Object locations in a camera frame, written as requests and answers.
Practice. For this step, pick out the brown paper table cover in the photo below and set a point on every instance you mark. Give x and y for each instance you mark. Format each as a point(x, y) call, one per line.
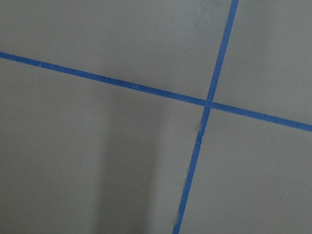
point(79, 156)

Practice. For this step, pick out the blue tape cross line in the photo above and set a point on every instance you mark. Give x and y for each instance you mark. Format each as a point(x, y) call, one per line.
point(157, 92)

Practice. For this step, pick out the blue tape long line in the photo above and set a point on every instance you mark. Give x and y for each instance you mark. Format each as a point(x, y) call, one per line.
point(205, 115)

